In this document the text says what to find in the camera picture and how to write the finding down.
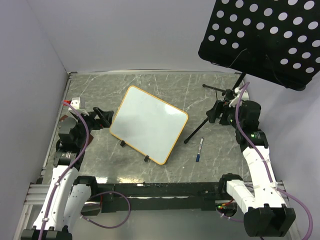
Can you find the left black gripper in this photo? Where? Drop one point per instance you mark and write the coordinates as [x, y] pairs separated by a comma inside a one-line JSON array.
[[100, 123]]

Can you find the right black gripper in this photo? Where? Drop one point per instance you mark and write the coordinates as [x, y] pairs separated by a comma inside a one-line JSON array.
[[220, 107]]

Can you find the yellow framed whiteboard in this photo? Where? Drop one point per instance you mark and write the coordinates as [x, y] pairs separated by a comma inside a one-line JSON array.
[[148, 124]]

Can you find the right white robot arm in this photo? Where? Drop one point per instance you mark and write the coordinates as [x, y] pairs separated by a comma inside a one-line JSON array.
[[265, 211]]

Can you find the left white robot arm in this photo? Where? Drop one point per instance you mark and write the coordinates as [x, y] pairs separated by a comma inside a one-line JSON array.
[[68, 190]]

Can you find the brown whiteboard eraser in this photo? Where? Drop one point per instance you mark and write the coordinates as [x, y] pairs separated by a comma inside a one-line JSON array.
[[71, 132]]

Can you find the blue whiteboard marker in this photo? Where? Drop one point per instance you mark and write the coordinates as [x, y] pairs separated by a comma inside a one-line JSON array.
[[199, 150]]

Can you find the black perforated music stand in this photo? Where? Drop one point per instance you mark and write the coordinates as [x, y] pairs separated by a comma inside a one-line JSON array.
[[274, 40]]

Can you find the black base crossbar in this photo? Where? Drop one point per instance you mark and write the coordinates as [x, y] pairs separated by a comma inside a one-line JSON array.
[[114, 197]]

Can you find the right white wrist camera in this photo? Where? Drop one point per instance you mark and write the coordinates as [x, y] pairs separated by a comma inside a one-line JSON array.
[[236, 93]]

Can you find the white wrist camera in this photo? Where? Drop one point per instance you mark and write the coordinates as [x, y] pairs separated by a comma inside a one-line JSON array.
[[77, 103], [236, 93]]

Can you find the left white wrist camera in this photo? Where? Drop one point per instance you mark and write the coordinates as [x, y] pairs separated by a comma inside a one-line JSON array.
[[77, 103]]

